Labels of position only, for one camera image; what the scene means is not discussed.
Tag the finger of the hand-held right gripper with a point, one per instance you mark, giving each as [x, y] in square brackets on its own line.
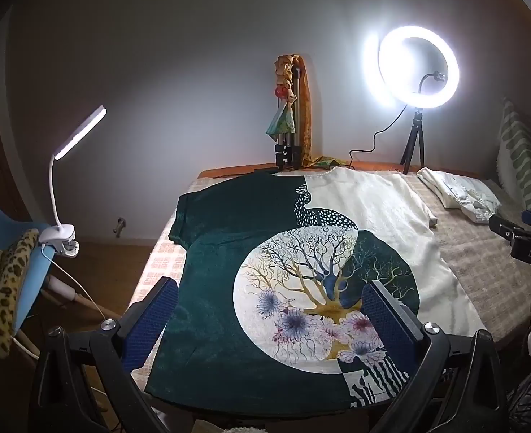
[504, 228]

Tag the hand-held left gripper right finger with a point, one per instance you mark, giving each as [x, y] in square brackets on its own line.
[382, 320]

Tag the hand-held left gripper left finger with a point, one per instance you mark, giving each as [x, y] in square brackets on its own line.
[150, 324]

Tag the green cream tree print t-shirt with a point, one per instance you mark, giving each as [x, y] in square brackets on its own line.
[211, 279]

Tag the pink checked blanket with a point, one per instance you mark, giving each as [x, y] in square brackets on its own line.
[473, 252]

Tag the folded cream garment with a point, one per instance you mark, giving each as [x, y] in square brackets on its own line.
[450, 189]

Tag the green striped pillow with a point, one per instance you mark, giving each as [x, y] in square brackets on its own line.
[522, 158]

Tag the metal door stop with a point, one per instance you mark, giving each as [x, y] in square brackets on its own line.
[118, 226]

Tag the small black tripod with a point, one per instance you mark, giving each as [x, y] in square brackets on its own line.
[416, 131]

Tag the leopard print cloth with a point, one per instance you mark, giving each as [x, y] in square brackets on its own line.
[3, 297]

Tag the white clip lamp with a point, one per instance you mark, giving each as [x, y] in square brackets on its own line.
[53, 189]

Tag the black gooseneck phone holder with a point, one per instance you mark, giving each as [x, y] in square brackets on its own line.
[423, 81]

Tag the silver folded tripod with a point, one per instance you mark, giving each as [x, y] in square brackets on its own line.
[292, 117]

